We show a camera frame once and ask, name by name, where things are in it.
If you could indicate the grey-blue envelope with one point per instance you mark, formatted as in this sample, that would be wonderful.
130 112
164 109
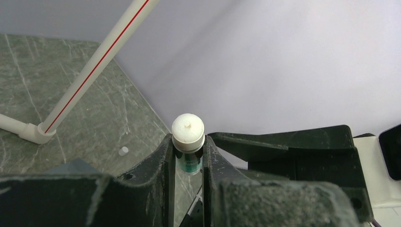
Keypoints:
76 166

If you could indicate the green white glue stick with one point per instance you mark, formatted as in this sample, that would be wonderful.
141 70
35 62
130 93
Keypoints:
188 138

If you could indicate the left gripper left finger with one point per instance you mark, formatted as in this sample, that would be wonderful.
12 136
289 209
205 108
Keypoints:
140 197

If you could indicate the white pipe with red stripe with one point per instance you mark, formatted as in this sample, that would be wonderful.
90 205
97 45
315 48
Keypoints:
131 19

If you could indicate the white glue stick cap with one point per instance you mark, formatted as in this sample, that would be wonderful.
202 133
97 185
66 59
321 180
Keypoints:
123 151

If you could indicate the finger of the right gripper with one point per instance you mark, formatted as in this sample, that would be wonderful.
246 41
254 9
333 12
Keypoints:
316 155

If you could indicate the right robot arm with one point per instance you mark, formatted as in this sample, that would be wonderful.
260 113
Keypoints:
366 167

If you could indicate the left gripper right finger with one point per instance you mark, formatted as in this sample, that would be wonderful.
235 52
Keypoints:
231 199

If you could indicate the white PVC pipe frame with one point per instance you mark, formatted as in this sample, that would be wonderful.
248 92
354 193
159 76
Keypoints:
26 131

